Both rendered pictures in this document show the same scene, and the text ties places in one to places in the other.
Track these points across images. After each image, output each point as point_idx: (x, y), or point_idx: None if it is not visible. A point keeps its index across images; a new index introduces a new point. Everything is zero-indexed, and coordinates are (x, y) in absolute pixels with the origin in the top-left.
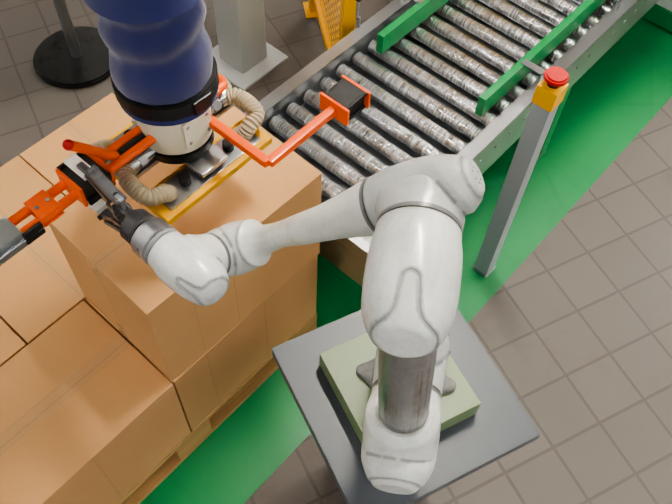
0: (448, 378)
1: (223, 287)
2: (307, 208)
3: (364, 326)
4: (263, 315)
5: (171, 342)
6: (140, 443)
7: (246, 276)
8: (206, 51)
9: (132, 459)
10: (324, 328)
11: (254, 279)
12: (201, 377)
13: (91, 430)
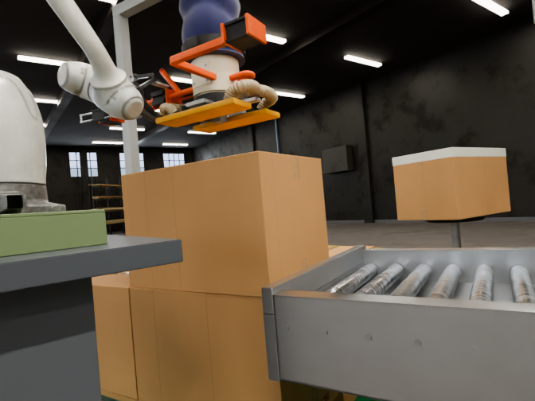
0: None
1: (64, 72)
2: (244, 191)
3: (113, 239)
4: (205, 319)
5: (131, 231)
6: (103, 328)
7: (185, 223)
8: (204, 9)
9: (98, 340)
10: (120, 235)
11: (193, 239)
12: (147, 320)
13: (102, 281)
